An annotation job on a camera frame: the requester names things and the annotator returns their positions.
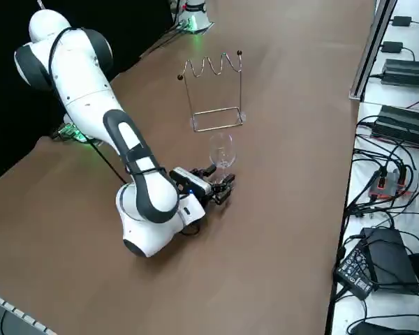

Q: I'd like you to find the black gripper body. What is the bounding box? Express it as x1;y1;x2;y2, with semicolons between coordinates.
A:
202;187;219;208

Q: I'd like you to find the grey slotted frame piece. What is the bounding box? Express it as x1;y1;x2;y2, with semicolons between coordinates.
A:
0;289;57;335

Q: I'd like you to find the black adapter with label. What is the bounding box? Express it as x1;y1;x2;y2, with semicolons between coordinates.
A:
335;244;380;299

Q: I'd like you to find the grey and orange hub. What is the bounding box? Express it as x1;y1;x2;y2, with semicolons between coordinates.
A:
367;170;419;200

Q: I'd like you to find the black flat box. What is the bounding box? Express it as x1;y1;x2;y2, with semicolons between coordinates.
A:
361;228;419;295

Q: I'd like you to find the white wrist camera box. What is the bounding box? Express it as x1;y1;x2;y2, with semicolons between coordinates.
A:
170;167;212;197

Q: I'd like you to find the clear glass goblet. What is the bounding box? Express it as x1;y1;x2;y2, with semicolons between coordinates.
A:
208;132;237;184

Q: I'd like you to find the black flat device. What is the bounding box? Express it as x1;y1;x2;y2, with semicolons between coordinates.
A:
348;318;419;335

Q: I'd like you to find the black finned power supply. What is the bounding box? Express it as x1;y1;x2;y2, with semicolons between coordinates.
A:
381;58;419;89
371;104;419;151

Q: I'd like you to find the aluminium frame post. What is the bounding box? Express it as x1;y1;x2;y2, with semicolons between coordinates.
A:
348;0;399;103

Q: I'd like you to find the metal wire goblet holder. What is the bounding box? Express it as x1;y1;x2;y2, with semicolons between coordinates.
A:
177;50;248;133

